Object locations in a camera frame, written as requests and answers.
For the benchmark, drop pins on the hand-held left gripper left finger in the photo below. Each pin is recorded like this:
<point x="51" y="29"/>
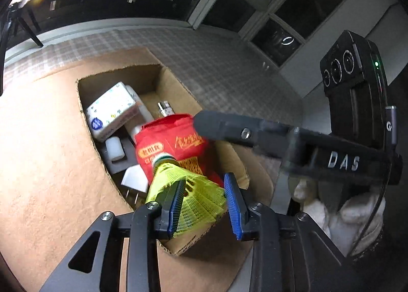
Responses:
<point x="177" y="206"/>

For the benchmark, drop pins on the white sunscreen tube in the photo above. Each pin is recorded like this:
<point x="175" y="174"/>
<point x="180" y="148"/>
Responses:
<point x="145" y="113"/>

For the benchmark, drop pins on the white floral lighter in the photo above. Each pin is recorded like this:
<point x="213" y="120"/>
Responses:
<point x="165" y="108"/>

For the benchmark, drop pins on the white window mullion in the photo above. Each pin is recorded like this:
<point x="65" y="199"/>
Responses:
<point x="210" y="1"/>

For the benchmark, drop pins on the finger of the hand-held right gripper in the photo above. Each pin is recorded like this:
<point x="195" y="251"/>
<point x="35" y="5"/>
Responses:
<point x="229" y="127"/>

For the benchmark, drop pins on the white charger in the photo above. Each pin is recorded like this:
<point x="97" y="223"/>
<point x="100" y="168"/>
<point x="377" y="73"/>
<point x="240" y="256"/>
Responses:
<point x="135" y="178"/>

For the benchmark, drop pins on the white tissue pack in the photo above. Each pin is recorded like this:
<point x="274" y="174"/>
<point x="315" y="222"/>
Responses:
<point x="111" y="107"/>

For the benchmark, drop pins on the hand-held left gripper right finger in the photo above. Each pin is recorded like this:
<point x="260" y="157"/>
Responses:
<point x="232" y="202"/>

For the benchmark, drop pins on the cardboard box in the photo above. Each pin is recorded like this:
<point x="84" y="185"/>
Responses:
<point x="95" y="87"/>

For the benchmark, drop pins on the small white block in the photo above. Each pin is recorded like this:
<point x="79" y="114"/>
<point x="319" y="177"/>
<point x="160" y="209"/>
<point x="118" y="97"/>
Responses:
<point x="114" y="149"/>

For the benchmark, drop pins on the checked tablecloth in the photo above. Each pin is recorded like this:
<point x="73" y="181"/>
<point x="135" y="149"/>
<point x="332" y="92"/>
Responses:
<point x="207" y="65"/>

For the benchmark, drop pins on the yellow shuttlecock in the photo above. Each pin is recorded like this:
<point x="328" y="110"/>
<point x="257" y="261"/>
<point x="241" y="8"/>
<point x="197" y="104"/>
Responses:
<point x="197" y="202"/>

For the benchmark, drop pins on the red snack packet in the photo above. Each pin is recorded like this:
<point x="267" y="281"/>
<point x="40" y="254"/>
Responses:
<point x="172" y="142"/>

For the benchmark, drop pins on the person's right hand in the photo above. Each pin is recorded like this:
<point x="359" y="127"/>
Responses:
<point x="350" y="228"/>

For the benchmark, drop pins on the black tripod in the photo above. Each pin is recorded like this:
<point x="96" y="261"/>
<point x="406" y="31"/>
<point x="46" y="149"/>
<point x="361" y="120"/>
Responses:
<point x="32" y="32"/>

